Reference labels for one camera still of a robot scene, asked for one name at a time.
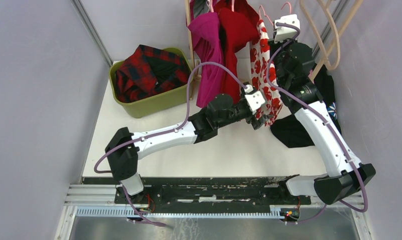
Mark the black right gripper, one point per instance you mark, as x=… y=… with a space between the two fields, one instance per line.
x=291 y=43

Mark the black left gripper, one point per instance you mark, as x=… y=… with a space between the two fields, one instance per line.
x=256 y=123

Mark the white red floral garment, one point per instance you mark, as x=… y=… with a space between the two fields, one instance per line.
x=262 y=75

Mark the pink wire hanger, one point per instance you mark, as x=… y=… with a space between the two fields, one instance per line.
x=262 y=12

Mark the red dress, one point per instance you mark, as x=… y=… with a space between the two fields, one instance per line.
x=239 y=28

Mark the red navy plaid skirt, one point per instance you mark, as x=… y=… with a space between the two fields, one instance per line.
x=149 y=71

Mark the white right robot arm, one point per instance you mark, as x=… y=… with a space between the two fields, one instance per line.
x=345 y=173

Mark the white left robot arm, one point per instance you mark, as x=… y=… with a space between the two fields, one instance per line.
x=126 y=148

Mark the magenta pleated skirt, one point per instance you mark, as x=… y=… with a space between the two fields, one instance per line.
x=207 y=45

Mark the black shirt with flower print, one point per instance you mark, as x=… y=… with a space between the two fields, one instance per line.
x=293 y=133

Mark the olive green plastic basket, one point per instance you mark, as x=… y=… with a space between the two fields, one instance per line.
x=156 y=103

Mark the grey garment on rack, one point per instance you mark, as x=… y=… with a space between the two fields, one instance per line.
x=198 y=7

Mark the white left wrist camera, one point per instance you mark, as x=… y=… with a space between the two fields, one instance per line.
x=255 y=98

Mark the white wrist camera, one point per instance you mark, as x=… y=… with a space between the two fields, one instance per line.
x=255 y=98
x=287 y=27

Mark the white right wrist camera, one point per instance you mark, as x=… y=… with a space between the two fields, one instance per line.
x=287 y=27

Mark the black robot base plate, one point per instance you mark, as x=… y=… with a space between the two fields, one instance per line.
x=217 y=195

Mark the aluminium corner rail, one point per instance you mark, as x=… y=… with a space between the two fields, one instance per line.
x=90 y=27

